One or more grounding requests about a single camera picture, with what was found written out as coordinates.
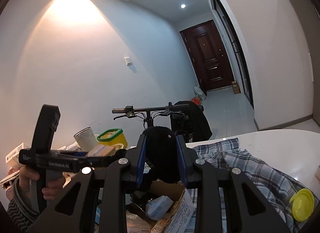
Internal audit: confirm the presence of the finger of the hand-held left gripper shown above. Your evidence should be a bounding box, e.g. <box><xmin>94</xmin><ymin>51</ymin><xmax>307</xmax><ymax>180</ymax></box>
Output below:
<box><xmin>80</xmin><ymin>157</ymin><xmax>114</xmax><ymax>168</ymax></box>
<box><xmin>57</xmin><ymin>150</ymin><xmax>88</xmax><ymax>158</ymax></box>

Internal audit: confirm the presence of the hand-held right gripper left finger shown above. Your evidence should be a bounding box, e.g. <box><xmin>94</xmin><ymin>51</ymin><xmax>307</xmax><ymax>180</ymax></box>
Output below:
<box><xmin>29</xmin><ymin>134</ymin><xmax>148</xmax><ymax>233</ymax></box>

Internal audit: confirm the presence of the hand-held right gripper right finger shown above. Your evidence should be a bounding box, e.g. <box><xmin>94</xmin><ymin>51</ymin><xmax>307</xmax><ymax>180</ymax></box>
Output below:
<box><xmin>176</xmin><ymin>135</ymin><xmax>292</xmax><ymax>233</ymax></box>

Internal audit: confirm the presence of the tan small box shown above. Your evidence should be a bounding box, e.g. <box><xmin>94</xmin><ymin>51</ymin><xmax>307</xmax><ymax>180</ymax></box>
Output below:
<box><xmin>86</xmin><ymin>144</ymin><xmax>117</xmax><ymax>158</ymax></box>

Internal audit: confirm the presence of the black plush toy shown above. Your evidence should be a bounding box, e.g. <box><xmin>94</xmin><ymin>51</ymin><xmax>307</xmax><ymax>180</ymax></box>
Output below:
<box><xmin>142</xmin><ymin>126</ymin><xmax>182</xmax><ymax>183</ymax></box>

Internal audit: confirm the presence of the white printed cardboard box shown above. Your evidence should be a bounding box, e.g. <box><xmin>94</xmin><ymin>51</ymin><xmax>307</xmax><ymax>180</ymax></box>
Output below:
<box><xmin>125</xmin><ymin>180</ymin><xmax>195</xmax><ymax>233</ymax></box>

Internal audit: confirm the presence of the person's left forearm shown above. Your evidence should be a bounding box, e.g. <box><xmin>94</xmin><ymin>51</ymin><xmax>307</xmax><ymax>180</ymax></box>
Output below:
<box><xmin>6</xmin><ymin>180</ymin><xmax>40</xmax><ymax>233</ymax></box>

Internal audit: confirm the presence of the person's left hand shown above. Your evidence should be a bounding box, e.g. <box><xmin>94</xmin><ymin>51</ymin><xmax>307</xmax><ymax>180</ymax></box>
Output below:
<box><xmin>19</xmin><ymin>167</ymin><xmax>67</xmax><ymax>201</ymax></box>

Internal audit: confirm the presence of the pile of clear packets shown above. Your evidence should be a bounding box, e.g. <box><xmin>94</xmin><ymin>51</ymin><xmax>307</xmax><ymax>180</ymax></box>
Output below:
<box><xmin>59</xmin><ymin>142</ymin><xmax>82</xmax><ymax>151</ymax></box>

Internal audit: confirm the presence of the white paper cup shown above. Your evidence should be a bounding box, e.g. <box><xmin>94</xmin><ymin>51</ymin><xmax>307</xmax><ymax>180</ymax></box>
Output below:
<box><xmin>73</xmin><ymin>127</ymin><xmax>98</xmax><ymax>150</ymax></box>

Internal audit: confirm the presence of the yellow tub with green rim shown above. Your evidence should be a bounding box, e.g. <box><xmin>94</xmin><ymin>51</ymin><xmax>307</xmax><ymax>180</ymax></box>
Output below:
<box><xmin>96</xmin><ymin>128</ymin><xmax>128</xmax><ymax>150</ymax></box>

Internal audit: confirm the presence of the black bicycle seat cover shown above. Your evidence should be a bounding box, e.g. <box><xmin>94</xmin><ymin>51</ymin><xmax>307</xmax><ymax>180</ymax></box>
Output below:
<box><xmin>170</xmin><ymin>100</ymin><xmax>213</xmax><ymax>142</ymax></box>

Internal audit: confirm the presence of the white box with barcode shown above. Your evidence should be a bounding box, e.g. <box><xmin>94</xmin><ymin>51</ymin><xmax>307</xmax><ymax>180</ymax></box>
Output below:
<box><xmin>5</xmin><ymin>142</ymin><xmax>33</xmax><ymax>166</ymax></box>

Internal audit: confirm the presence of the light blue snack packet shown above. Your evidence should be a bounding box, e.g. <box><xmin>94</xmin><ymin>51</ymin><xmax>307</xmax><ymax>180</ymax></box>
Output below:
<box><xmin>145</xmin><ymin>195</ymin><xmax>174</xmax><ymax>221</ymax></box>

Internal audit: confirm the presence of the black bicycle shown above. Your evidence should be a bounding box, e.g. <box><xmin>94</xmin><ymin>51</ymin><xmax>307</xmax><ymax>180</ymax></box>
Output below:
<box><xmin>112</xmin><ymin>100</ymin><xmax>213</xmax><ymax>143</ymax></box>

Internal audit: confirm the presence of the white plastic bag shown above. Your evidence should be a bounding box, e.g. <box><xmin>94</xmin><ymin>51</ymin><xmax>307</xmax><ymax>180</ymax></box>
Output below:
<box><xmin>192</xmin><ymin>85</ymin><xmax>207</xmax><ymax>101</ymax></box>

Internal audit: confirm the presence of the blue plaid shirt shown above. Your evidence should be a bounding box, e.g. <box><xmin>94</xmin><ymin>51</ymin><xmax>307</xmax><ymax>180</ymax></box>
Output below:
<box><xmin>186</xmin><ymin>137</ymin><xmax>320</xmax><ymax>233</ymax></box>

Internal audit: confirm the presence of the dark brown door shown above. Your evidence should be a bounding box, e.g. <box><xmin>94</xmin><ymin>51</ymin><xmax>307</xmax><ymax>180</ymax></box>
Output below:
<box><xmin>179</xmin><ymin>20</ymin><xmax>234</xmax><ymax>91</ymax></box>

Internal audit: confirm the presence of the black framed glass door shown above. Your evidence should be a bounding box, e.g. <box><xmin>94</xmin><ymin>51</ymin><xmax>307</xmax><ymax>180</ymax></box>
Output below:
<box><xmin>204</xmin><ymin>0</ymin><xmax>254</xmax><ymax>109</ymax></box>

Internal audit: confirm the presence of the yellow plastic lid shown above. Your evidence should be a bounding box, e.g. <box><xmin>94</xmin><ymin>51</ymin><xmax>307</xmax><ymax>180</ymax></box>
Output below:
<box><xmin>289</xmin><ymin>188</ymin><xmax>315</xmax><ymax>221</ymax></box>

